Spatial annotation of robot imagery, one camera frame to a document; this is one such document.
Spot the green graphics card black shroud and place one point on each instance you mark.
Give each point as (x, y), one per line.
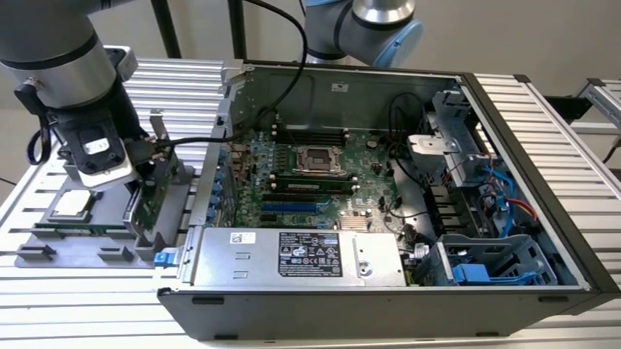
(150, 203)

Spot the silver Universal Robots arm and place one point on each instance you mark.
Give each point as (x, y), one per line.
(48, 43)

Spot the silver CPU chip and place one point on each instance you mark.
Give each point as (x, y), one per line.
(71, 203)

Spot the grey parts rack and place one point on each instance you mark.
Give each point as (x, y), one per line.
(107, 218)

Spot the green RAM stick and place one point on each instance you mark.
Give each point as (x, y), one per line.
(301, 186)
(78, 229)

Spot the blue case latch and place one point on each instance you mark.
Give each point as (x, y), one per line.
(162, 260)

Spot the long black expansion slot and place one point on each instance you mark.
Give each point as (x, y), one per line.
(289, 197)

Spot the short black expansion slot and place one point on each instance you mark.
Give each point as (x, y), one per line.
(269, 217)

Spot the metal CPU socket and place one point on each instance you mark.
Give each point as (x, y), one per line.
(318, 158)

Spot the blue expansion slot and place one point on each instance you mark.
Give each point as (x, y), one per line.
(291, 208)

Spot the round coin cell battery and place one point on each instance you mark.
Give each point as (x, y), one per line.
(372, 143)

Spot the green motherboard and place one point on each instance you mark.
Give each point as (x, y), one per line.
(369, 181)

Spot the silver finned chipset heat sink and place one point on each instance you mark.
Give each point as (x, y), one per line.
(356, 224)

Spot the silver power supply unit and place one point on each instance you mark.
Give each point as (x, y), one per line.
(315, 261)

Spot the black open PC case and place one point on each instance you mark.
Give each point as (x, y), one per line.
(339, 312)

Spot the grey blue disk bay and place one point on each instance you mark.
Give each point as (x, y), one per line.
(445, 265)

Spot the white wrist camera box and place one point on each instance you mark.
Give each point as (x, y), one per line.
(96, 145)

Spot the black upright post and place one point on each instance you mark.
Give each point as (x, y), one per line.
(167, 29)
(238, 29)

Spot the silver metal drive bracket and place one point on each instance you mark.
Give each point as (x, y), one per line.
(432, 145)

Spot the aluminium side frame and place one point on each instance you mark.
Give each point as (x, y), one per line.
(601, 94)

